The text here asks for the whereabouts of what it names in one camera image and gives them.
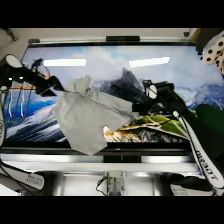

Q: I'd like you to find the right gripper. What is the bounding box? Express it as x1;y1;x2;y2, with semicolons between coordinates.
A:
131;99;162;115

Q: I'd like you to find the black cable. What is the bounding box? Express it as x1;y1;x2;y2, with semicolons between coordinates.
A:
95;176;110;197

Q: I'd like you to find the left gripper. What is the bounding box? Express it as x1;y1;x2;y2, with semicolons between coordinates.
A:
34;75;65;98

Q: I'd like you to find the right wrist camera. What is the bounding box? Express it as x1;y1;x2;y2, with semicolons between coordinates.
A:
142;79;175;92

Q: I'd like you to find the grey T-shirt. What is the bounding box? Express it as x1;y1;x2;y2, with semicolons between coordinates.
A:
53;75;141;156

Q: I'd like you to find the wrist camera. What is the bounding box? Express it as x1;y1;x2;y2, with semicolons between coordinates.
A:
31;58;52;80
142;79;175;92

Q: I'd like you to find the dark green garment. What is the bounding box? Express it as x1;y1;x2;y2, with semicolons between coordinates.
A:
195;103;224;134

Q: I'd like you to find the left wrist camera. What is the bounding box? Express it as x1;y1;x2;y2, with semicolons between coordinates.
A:
31;58;52;80

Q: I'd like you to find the white black-dotted garment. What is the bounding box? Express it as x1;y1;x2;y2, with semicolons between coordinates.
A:
199;30;224;75

